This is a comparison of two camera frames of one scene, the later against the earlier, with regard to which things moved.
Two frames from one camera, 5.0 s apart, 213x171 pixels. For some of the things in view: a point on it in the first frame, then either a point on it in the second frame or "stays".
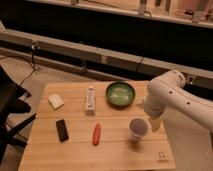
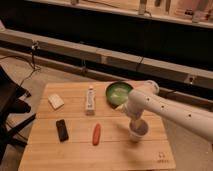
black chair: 10,93 stays
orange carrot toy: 96,134 stays
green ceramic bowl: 120,94 stays
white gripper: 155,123 -> 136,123
